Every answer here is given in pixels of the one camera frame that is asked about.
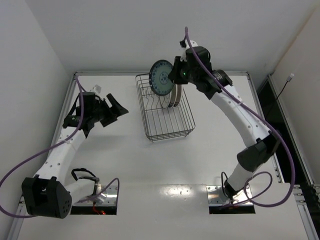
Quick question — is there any green red rimmed plate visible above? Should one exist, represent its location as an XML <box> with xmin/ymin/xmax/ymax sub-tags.
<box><xmin>168</xmin><ymin>84</ymin><xmax>178</xmax><ymax>108</ymax></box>
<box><xmin>174</xmin><ymin>84</ymin><xmax>183</xmax><ymax>107</ymax></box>

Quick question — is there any blue floral green plate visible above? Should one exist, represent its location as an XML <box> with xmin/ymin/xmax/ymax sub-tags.
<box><xmin>149</xmin><ymin>59</ymin><xmax>174</xmax><ymax>96</ymax></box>

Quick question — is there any white plate with teal rim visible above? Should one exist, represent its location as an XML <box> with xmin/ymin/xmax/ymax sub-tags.
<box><xmin>160</xmin><ymin>92</ymin><xmax>172</xmax><ymax>109</ymax></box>

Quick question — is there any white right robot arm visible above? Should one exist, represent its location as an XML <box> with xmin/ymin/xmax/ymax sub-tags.
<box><xmin>168</xmin><ymin>46</ymin><xmax>280</xmax><ymax>199</ymax></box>

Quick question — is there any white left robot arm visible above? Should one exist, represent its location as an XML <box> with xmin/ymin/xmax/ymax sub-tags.
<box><xmin>21</xmin><ymin>92</ymin><xmax>129</xmax><ymax>219</ymax></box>

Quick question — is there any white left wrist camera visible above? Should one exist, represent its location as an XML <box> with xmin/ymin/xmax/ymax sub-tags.
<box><xmin>92</xmin><ymin>85</ymin><xmax>102</xmax><ymax>94</ymax></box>

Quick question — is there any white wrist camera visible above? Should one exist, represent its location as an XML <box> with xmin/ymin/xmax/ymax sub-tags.
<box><xmin>179</xmin><ymin>39</ymin><xmax>199</xmax><ymax>62</ymax></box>
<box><xmin>92</xmin><ymin>85</ymin><xmax>102</xmax><ymax>94</ymax></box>

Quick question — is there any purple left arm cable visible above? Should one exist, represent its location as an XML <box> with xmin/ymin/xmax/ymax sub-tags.
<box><xmin>0</xmin><ymin>76</ymin><xmax>120</xmax><ymax>218</ymax></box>

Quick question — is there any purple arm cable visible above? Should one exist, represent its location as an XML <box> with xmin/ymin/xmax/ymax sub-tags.
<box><xmin>184</xmin><ymin>26</ymin><xmax>296</xmax><ymax>208</ymax></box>
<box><xmin>0</xmin><ymin>76</ymin><xmax>120</xmax><ymax>218</ymax></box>

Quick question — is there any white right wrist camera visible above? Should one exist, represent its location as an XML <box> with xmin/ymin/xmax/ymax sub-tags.
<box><xmin>179</xmin><ymin>39</ymin><xmax>199</xmax><ymax>62</ymax></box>

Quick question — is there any grey wire dish rack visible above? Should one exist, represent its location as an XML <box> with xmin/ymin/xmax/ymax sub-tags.
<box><xmin>135</xmin><ymin>73</ymin><xmax>196</xmax><ymax>142</ymax></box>

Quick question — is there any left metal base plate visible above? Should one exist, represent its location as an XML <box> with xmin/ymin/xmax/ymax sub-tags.
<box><xmin>73</xmin><ymin>185</ymin><xmax>118</xmax><ymax>207</ymax></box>

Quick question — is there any metal base plate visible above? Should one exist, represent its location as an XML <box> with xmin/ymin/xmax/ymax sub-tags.
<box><xmin>73</xmin><ymin>185</ymin><xmax>118</xmax><ymax>207</ymax></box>
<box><xmin>206</xmin><ymin>185</ymin><xmax>253</xmax><ymax>207</ymax></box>

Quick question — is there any black cable with white plug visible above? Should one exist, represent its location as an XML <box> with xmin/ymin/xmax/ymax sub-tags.
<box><xmin>276</xmin><ymin>73</ymin><xmax>295</xmax><ymax>101</ymax></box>

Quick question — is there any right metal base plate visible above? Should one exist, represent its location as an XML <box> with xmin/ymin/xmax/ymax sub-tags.
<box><xmin>206</xmin><ymin>185</ymin><xmax>253</xmax><ymax>207</ymax></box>

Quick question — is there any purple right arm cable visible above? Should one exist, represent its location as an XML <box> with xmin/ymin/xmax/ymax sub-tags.
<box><xmin>184</xmin><ymin>26</ymin><xmax>296</xmax><ymax>208</ymax></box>

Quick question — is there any aluminium frame rail right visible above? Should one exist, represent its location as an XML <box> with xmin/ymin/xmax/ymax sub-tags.
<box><xmin>258</xmin><ymin>74</ymin><xmax>320</xmax><ymax>239</ymax></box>

